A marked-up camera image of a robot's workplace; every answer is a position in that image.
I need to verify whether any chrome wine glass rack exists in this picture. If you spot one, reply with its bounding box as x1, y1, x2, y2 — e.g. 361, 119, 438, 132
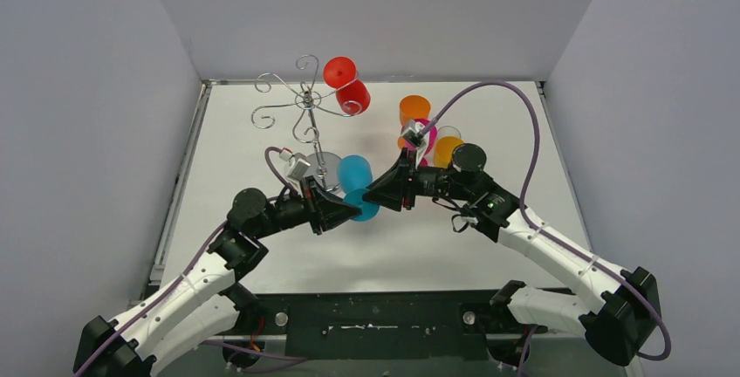
250, 54, 365, 192

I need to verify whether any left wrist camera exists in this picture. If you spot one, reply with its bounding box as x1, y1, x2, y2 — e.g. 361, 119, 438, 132
278, 147, 312, 191

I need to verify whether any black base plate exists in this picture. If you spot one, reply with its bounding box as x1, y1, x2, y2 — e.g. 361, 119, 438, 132
209, 290, 531, 360

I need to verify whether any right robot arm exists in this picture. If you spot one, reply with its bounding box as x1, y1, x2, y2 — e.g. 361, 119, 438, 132
363, 143, 660, 367

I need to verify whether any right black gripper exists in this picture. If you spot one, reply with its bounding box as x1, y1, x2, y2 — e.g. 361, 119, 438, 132
364, 147, 473, 209

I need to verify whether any orange wine glass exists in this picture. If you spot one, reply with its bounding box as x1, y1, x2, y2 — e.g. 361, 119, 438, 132
399, 95, 432, 129

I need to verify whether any magenta wine glass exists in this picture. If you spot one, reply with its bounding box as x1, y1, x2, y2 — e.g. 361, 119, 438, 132
415, 118, 437, 167

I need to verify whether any clear patterned wine glass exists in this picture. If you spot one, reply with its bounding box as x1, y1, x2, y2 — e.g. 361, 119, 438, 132
437, 126, 462, 139

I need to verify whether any blue wine glass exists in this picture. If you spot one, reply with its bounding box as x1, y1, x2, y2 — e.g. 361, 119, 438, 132
337, 154, 380, 223

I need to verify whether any red wine glass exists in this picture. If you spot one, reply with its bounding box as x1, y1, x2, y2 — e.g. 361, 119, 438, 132
322, 56, 371, 115

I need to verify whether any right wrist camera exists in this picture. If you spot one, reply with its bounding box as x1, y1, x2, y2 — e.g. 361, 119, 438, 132
397, 120, 428, 152

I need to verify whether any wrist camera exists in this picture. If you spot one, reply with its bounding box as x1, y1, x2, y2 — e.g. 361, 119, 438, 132
397, 120, 428, 152
278, 147, 312, 191

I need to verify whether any yellow wine glass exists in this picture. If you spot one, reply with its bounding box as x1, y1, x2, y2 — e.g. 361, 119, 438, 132
433, 136, 464, 168

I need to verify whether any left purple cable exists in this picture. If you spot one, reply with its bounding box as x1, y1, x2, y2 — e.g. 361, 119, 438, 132
73, 146, 307, 377

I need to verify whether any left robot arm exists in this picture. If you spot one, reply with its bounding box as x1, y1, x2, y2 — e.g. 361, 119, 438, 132
73, 177, 362, 376

